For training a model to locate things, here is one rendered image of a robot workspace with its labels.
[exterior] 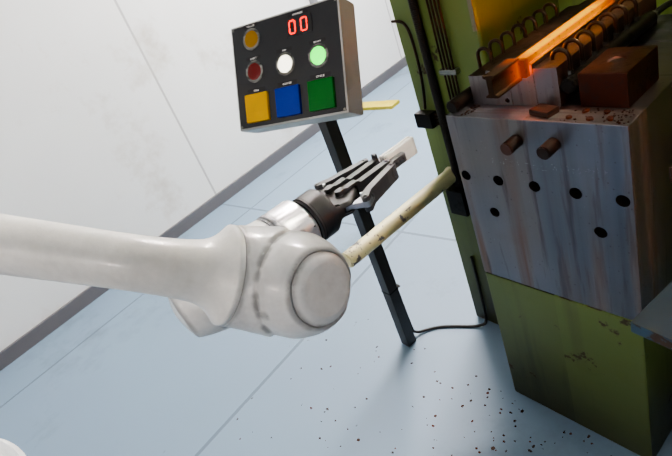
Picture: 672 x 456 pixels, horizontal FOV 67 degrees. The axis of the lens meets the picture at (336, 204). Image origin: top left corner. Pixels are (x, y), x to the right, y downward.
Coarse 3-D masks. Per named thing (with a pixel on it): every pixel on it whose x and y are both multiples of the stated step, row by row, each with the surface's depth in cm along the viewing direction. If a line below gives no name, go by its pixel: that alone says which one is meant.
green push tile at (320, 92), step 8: (320, 80) 123; (328, 80) 122; (312, 88) 124; (320, 88) 123; (328, 88) 122; (312, 96) 124; (320, 96) 123; (328, 96) 122; (312, 104) 125; (320, 104) 123; (328, 104) 122; (336, 104) 122
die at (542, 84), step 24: (648, 0) 110; (552, 24) 115; (528, 48) 107; (552, 48) 99; (576, 48) 97; (600, 48) 101; (480, 72) 107; (552, 72) 93; (480, 96) 108; (504, 96) 104; (528, 96) 100; (552, 96) 96
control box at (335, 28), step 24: (336, 0) 120; (264, 24) 131; (312, 24) 124; (336, 24) 121; (240, 48) 136; (264, 48) 132; (288, 48) 128; (312, 48) 124; (336, 48) 121; (240, 72) 136; (264, 72) 132; (288, 72) 128; (312, 72) 125; (336, 72) 121; (240, 96) 137; (336, 96) 122; (360, 96) 126; (240, 120) 137; (288, 120) 129; (312, 120) 128
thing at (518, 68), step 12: (600, 0) 112; (612, 0) 112; (588, 12) 108; (564, 24) 106; (576, 24) 105; (552, 36) 102; (564, 36) 103; (540, 48) 99; (504, 60) 98; (516, 60) 95; (528, 60) 97; (492, 72) 93; (504, 72) 94; (516, 72) 96; (528, 72) 96; (492, 84) 93; (504, 84) 95; (516, 84) 96; (492, 96) 94
